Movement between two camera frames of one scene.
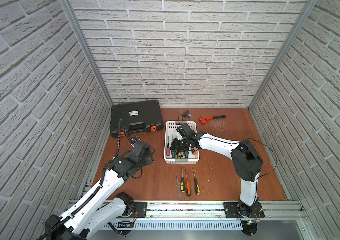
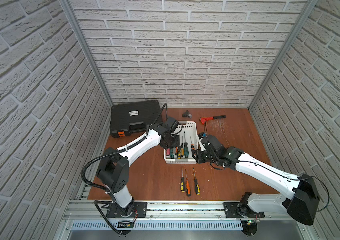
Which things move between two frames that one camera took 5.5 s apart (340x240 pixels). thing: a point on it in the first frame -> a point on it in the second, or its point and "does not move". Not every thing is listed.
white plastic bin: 170,133 does not move
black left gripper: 151,156 -> 166,145
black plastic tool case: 138,116 does not move
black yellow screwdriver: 182,183 does not move
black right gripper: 176,147 -> 198,157
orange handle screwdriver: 187,189 does not move
